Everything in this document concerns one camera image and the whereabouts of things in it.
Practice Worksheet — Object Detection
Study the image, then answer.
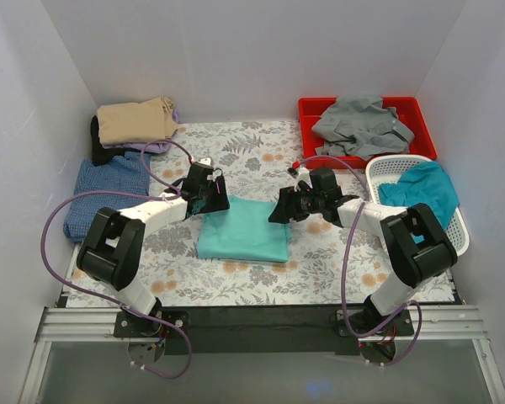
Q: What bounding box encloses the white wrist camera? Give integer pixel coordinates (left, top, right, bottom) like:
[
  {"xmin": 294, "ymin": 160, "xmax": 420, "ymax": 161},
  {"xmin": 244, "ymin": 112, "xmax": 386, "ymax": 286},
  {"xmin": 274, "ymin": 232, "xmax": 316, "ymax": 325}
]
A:
[
  {"xmin": 288, "ymin": 166, "xmax": 311, "ymax": 191},
  {"xmin": 190, "ymin": 157, "xmax": 221, "ymax": 182}
]

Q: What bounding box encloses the floral patterned table mat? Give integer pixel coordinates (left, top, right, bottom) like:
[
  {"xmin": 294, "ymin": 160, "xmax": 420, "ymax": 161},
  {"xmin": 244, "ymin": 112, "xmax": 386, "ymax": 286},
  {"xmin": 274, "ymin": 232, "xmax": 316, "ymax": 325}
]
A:
[{"xmin": 66, "ymin": 120, "xmax": 455, "ymax": 306}]

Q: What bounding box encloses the folded beige shirt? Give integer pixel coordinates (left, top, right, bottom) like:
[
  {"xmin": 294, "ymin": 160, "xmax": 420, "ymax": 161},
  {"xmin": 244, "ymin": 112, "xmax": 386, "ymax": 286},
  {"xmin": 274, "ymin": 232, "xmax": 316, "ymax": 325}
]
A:
[{"xmin": 97, "ymin": 97, "xmax": 178, "ymax": 146}]

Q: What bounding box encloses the aluminium frame rail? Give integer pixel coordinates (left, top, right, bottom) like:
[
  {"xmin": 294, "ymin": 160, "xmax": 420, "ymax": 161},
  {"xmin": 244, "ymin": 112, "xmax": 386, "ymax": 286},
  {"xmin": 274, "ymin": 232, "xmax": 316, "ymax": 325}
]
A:
[{"xmin": 32, "ymin": 305, "xmax": 505, "ymax": 403}]

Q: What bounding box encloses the folded lavender shirt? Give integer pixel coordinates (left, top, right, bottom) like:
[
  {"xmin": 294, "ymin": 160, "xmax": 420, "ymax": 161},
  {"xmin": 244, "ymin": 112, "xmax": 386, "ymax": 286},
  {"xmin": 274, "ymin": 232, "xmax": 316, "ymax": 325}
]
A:
[{"xmin": 104, "ymin": 109, "xmax": 179, "ymax": 155}]

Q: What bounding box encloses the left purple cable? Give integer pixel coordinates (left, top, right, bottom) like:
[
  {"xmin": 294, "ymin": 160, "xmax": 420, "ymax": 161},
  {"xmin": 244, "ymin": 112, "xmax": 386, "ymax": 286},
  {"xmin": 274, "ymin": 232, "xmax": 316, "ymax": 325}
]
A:
[{"xmin": 40, "ymin": 140, "xmax": 193, "ymax": 379}]

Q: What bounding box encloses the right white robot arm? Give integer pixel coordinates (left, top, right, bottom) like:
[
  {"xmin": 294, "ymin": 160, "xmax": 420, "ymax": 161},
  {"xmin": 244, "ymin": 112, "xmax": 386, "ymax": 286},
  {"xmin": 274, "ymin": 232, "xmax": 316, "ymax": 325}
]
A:
[{"xmin": 268, "ymin": 165, "xmax": 458, "ymax": 338}]

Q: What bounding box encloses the teal blue t shirt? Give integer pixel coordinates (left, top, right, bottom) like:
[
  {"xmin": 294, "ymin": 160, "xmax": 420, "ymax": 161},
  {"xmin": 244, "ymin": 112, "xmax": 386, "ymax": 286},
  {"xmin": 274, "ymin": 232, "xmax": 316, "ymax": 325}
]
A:
[{"xmin": 378, "ymin": 162, "xmax": 460, "ymax": 230}]

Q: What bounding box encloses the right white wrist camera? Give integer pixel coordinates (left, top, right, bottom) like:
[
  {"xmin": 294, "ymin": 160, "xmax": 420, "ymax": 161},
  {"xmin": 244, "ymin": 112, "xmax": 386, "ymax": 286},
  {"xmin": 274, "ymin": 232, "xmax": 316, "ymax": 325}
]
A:
[{"xmin": 288, "ymin": 166, "xmax": 311, "ymax": 191}]

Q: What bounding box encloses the mint green t shirt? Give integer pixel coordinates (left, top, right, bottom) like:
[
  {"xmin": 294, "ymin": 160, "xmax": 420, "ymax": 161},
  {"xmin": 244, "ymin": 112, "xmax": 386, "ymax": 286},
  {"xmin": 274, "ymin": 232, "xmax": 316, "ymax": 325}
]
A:
[{"xmin": 197, "ymin": 195, "xmax": 291, "ymax": 263}]

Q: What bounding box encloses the grey polo shirt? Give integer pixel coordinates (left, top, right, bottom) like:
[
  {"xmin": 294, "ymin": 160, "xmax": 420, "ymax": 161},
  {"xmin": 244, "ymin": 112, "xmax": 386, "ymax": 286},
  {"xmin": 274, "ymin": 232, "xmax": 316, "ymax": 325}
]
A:
[{"xmin": 312, "ymin": 96, "xmax": 415, "ymax": 161}]

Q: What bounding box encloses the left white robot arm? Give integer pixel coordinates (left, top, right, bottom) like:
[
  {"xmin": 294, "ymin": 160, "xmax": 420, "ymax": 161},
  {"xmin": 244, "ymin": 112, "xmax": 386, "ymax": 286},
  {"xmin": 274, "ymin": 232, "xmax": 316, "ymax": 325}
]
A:
[{"xmin": 77, "ymin": 158, "xmax": 230, "ymax": 337}]

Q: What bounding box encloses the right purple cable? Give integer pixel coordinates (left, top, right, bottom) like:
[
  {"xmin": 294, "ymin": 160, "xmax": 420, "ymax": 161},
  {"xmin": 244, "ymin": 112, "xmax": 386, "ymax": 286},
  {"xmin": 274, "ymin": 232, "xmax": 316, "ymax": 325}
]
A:
[{"xmin": 292, "ymin": 155, "xmax": 423, "ymax": 368}]

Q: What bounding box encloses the white plastic basket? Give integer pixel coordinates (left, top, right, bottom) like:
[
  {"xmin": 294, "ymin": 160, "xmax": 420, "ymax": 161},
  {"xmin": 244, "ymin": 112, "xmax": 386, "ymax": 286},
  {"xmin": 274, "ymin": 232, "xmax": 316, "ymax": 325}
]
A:
[{"xmin": 365, "ymin": 154, "xmax": 470, "ymax": 257}]

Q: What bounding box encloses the red plastic tray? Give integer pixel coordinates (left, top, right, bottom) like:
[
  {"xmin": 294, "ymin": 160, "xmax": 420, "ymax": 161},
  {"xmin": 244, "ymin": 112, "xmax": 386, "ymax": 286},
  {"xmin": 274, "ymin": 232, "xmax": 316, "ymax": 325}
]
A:
[{"xmin": 298, "ymin": 96, "xmax": 437, "ymax": 168}]

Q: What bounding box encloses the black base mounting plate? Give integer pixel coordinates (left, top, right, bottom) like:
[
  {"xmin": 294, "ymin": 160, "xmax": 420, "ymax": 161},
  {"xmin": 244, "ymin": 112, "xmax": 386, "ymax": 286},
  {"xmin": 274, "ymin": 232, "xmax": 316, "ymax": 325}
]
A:
[{"xmin": 113, "ymin": 305, "xmax": 417, "ymax": 356}]

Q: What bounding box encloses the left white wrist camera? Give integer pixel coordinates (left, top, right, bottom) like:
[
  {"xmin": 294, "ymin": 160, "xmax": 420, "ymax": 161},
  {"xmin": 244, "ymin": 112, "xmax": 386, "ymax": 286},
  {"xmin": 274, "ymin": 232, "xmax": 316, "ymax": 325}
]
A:
[{"xmin": 190, "ymin": 157, "xmax": 221, "ymax": 182}]

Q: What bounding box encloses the blue checkered shirt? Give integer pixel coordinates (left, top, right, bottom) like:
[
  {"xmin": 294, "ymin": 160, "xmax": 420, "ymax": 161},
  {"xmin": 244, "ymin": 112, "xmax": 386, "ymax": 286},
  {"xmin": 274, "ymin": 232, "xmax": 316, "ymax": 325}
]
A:
[{"xmin": 62, "ymin": 151, "xmax": 150, "ymax": 243}]

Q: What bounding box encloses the purple cable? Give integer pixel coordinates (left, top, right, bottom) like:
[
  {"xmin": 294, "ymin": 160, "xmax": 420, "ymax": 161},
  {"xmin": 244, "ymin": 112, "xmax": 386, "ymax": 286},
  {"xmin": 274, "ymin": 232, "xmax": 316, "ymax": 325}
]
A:
[
  {"xmin": 292, "ymin": 155, "xmax": 423, "ymax": 368},
  {"xmin": 40, "ymin": 140, "xmax": 193, "ymax": 379}
]

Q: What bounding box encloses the folded black garment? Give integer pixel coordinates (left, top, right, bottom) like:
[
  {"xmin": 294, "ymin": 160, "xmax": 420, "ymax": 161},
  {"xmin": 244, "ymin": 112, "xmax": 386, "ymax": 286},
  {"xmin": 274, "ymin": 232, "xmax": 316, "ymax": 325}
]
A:
[{"xmin": 90, "ymin": 115, "xmax": 112, "ymax": 166}]

